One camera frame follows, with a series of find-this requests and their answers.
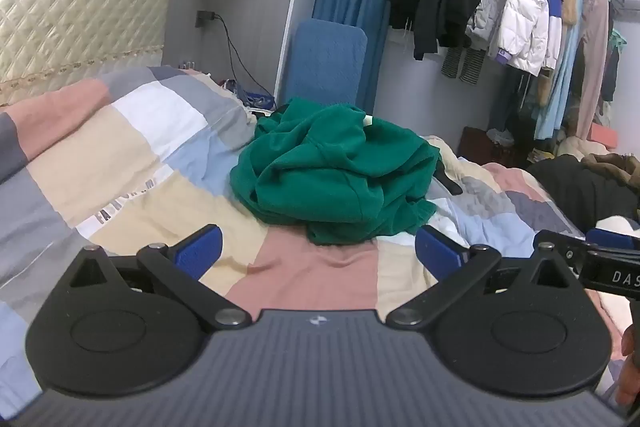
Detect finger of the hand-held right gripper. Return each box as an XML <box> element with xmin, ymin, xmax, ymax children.
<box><xmin>586</xmin><ymin>228</ymin><xmax>640</xmax><ymax>252</ymax></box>
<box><xmin>534</xmin><ymin>230</ymin><xmax>593</xmax><ymax>260</ymax></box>

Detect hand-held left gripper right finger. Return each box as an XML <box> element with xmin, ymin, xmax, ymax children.
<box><xmin>385</xmin><ymin>225</ymin><xmax>583</xmax><ymax>332</ymax></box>

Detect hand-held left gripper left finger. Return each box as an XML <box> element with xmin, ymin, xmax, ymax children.
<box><xmin>67</xmin><ymin>223</ymin><xmax>253</xmax><ymax>333</ymax></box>

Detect green hoodie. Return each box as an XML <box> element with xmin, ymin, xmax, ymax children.
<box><xmin>229</xmin><ymin>97</ymin><xmax>442</xmax><ymax>247</ymax></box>

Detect person's right hand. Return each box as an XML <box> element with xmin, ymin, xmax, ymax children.
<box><xmin>615</xmin><ymin>321</ymin><xmax>640</xmax><ymax>409</ymax></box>

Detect white cloth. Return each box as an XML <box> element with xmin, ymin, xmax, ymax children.
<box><xmin>595</xmin><ymin>216</ymin><xmax>640</xmax><ymax>238</ymax></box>

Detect black coat with fur trim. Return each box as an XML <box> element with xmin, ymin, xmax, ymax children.
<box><xmin>525</xmin><ymin>152</ymin><xmax>640</xmax><ymax>234</ymax></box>

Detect pink cushion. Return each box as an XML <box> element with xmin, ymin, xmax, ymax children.
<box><xmin>590</xmin><ymin>124</ymin><xmax>619</xmax><ymax>152</ymax></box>

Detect patchwork quilt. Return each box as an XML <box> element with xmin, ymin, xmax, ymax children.
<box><xmin>0</xmin><ymin>66</ymin><xmax>626</xmax><ymax>413</ymax></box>

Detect dark brown box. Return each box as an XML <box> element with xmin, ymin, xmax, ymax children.
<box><xmin>457</xmin><ymin>126</ymin><xmax>531</xmax><ymax>168</ymax></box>

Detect light blue garment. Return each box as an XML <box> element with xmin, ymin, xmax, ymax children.
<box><xmin>532</xmin><ymin>0</ymin><xmax>586</xmax><ymax>142</ymax></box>

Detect blue plastic tray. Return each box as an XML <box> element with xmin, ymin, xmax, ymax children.
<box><xmin>244</xmin><ymin>92</ymin><xmax>277</xmax><ymax>110</ymax></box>

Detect beige pink pants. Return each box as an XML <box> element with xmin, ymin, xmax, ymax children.
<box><xmin>575</xmin><ymin>0</ymin><xmax>612</xmax><ymax>140</ymax></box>

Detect striped grey socks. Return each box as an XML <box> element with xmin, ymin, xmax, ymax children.
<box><xmin>441</xmin><ymin>47</ymin><xmax>486</xmax><ymax>85</ymax></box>

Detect blue padded chair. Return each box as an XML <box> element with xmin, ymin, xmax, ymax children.
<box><xmin>293</xmin><ymin>19</ymin><xmax>368</xmax><ymax>112</ymax></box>

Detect grey puffer vest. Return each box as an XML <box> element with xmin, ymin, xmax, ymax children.
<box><xmin>465</xmin><ymin>0</ymin><xmax>511</xmax><ymax>52</ymax></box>

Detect beige quilted headboard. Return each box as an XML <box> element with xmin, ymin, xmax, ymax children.
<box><xmin>0</xmin><ymin>0</ymin><xmax>171</xmax><ymax>98</ymax></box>

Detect black power cable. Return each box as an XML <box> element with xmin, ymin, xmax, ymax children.
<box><xmin>214</xmin><ymin>13</ymin><xmax>275</xmax><ymax>102</ymax></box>

